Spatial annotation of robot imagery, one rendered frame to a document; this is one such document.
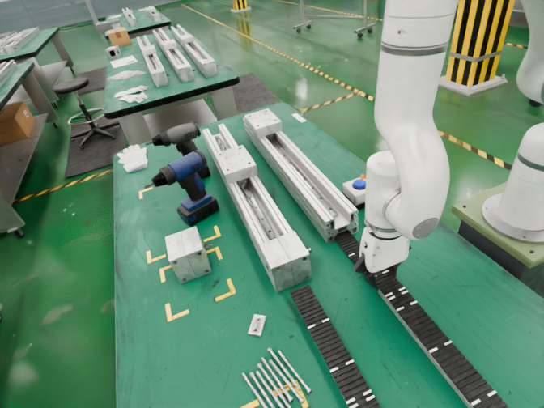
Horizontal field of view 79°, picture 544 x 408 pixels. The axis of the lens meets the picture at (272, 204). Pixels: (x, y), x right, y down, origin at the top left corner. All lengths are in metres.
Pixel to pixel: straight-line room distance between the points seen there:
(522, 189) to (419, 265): 0.29
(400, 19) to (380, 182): 0.25
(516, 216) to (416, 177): 0.51
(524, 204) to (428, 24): 0.59
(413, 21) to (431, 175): 0.21
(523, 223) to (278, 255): 0.61
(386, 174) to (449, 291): 0.39
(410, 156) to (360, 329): 0.42
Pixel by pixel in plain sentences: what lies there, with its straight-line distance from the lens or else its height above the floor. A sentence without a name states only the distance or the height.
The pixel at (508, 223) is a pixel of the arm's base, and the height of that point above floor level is 0.82.
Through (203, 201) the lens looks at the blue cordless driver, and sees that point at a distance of 1.10.
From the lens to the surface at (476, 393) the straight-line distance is 0.75.
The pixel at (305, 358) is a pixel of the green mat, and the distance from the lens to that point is 0.77.
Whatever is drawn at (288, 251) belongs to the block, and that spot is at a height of 0.87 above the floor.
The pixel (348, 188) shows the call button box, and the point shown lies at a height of 0.84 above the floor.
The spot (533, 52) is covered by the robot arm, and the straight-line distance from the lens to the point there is 0.81.
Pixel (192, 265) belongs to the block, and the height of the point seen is 0.83.
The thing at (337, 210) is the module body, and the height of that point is 0.82.
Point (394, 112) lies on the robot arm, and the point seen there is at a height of 1.24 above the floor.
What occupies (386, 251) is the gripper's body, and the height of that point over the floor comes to 0.93.
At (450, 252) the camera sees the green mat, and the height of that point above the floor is 0.78.
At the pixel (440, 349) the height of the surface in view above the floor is 0.81.
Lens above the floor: 1.47
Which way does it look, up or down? 38 degrees down
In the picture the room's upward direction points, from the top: 11 degrees counter-clockwise
